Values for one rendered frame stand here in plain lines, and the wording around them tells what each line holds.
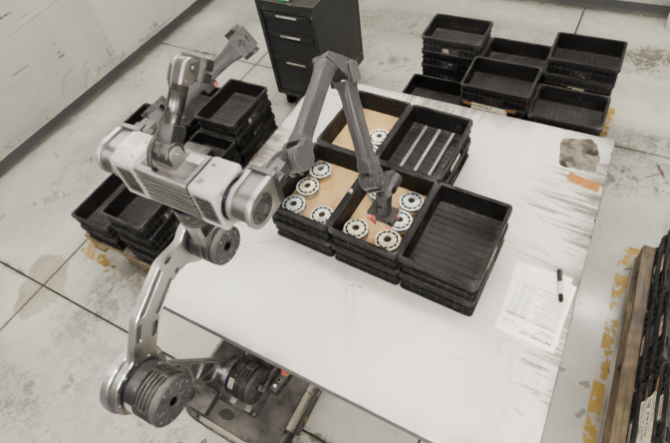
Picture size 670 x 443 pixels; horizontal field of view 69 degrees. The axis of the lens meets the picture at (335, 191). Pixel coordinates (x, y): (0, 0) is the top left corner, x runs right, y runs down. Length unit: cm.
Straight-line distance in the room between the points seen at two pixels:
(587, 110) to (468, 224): 150
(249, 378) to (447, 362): 85
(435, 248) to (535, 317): 44
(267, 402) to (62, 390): 122
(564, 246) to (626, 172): 144
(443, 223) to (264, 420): 115
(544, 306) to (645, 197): 158
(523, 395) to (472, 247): 53
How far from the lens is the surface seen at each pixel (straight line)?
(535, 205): 230
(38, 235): 389
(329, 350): 191
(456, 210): 206
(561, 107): 329
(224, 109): 329
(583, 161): 251
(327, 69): 159
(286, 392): 238
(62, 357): 323
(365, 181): 166
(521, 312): 200
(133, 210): 291
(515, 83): 324
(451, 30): 369
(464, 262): 192
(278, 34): 354
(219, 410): 244
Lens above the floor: 245
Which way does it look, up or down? 49 degrees down
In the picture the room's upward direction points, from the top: 11 degrees counter-clockwise
